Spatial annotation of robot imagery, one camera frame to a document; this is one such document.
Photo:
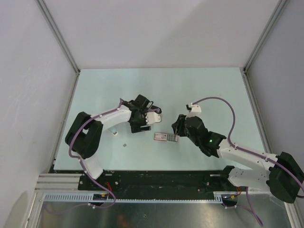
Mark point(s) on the red white staple box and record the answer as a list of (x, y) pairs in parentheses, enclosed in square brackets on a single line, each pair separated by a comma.
[(165, 137)]

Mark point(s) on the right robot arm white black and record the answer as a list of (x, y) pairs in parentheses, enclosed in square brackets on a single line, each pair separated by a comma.
[(278, 174)]

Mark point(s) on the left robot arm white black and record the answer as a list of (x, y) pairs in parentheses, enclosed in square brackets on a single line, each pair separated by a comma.
[(85, 133)]

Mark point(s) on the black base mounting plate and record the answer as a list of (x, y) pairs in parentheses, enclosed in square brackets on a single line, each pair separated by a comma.
[(161, 185)]

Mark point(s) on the aluminium frame rail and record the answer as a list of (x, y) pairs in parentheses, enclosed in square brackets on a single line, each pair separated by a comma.
[(57, 182)]

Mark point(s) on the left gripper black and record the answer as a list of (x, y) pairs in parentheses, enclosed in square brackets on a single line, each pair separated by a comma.
[(135, 128)]

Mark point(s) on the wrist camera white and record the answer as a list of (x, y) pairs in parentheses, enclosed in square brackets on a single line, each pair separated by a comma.
[(153, 117), (193, 110)]

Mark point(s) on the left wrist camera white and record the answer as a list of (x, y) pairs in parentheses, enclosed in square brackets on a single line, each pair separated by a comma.
[(153, 117)]

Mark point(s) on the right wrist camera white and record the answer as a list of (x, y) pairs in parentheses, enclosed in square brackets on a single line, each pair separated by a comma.
[(193, 110)]

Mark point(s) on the beige black stapler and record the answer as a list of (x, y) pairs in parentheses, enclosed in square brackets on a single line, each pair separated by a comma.
[(155, 109)]

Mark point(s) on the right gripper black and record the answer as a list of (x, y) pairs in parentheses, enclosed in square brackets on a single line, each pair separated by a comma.
[(178, 126)]

